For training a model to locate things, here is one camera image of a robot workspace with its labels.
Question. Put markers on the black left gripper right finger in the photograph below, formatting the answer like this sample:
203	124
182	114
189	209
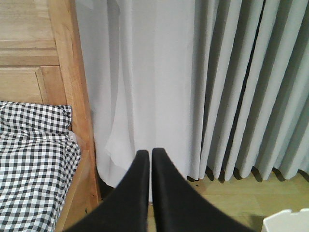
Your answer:
178	207

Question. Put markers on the checkered bed sheet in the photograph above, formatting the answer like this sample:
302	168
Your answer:
36	171

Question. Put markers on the white plastic trash bin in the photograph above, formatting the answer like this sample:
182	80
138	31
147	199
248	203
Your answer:
287	221

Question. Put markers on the checkered pillow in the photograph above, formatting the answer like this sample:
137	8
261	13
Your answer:
34	118

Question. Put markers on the wooden bed frame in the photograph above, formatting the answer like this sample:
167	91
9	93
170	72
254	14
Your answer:
41	62

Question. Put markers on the grey curtain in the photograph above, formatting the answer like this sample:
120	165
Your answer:
219	84

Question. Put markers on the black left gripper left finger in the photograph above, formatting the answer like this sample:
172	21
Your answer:
126	207

